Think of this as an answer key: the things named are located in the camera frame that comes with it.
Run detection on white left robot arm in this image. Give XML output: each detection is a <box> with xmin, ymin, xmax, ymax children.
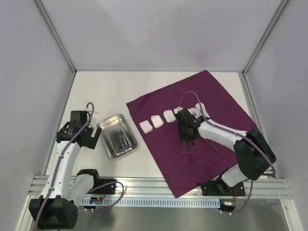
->
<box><xmin>28</xmin><ymin>108</ymin><xmax>101</xmax><ymax>231</ymax></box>

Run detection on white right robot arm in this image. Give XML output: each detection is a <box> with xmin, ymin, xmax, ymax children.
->
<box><xmin>175</xmin><ymin>108</ymin><xmax>276</xmax><ymax>195</ymax></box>

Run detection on packaged blade pouch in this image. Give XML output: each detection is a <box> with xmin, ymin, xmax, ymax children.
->
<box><xmin>188</xmin><ymin>108</ymin><xmax>200</xmax><ymax>118</ymax></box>
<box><xmin>195</xmin><ymin>103</ymin><xmax>210</xmax><ymax>119</ymax></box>

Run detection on stainless steel tray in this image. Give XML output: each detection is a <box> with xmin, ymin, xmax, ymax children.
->
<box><xmin>97</xmin><ymin>114</ymin><xmax>138</xmax><ymax>160</ymax></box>

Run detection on purple cloth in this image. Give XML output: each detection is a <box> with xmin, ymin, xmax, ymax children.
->
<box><xmin>127</xmin><ymin>71</ymin><xmax>257</xmax><ymax>198</ymax></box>

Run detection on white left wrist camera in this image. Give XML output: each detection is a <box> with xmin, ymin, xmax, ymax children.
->
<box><xmin>84</xmin><ymin>108</ymin><xmax>99</xmax><ymax>128</ymax></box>

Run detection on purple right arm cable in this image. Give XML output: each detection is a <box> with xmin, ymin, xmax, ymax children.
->
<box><xmin>179</xmin><ymin>90</ymin><xmax>277</xmax><ymax>179</ymax></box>

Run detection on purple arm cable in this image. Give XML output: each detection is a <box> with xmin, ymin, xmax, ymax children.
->
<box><xmin>33</xmin><ymin>102</ymin><xmax>94</xmax><ymax>231</ymax></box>
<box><xmin>179</xmin><ymin>90</ymin><xmax>277</xmax><ymax>179</ymax></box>

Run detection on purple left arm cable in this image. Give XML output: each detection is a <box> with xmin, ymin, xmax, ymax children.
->
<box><xmin>33</xmin><ymin>102</ymin><xmax>94</xmax><ymax>231</ymax></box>

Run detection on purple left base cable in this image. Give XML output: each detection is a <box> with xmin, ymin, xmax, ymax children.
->
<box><xmin>79</xmin><ymin>181</ymin><xmax>128</xmax><ymax>214</ymax></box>

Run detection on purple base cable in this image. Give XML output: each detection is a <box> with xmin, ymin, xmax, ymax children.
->
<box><xmin>218</xmin><ymin>180</ymin><xmax>253</xmax><ymax>216</ymax></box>
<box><xmin>79</xmin><ymin>181</ymin><xmax>128</xmax><ymax>214</ymax></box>

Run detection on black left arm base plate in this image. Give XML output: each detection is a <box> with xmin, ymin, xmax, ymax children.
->
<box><xmin>87</xmin><ymin>179</ymin><xmax>125</xmax><ymax>195</ymax></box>

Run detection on aluminium front rail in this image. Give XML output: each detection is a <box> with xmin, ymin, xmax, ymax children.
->
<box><xmin>28</xmin><ymin>176</ymin><xmax>292</xmax><ymax>199</ymax></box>

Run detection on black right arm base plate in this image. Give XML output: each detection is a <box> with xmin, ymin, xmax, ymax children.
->
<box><xmin>197</xmin><ymin>177</ymin><xmax>246</xmax><ymax>196</ymax></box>

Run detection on white slotted cable duct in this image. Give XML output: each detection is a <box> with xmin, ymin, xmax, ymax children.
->
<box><xmin>80</xmin><ymin>197</ymin><xmax>220</xmax><ymax>208</ymax></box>

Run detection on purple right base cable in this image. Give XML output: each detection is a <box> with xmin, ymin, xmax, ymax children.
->
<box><xmin>218</xmin><ymin>180</ymin><xmax>253</xmax><ymax>216</ymax></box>

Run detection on aluminium left frame post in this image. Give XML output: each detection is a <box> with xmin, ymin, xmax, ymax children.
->
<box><xmin>33</xmin><ymin>0</ymin><xmax>77</xmax><ymax>76</ymax></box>

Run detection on aluminium frame post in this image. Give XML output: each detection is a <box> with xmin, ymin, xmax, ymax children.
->
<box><xmin>242</xmin><ymin>0</ymin><xmax>291</xmax><ymax>76</ymax></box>
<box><xmin>33</xmin><ymin>0</ymin><xmax>77</xmax><ymax>76</ymax></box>

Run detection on aluminium right frame post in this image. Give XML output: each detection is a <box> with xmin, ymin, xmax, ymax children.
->
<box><xmin>242</xmin><ymin>0</ymin><xmax>291</xmax><ymax>76</ymax></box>

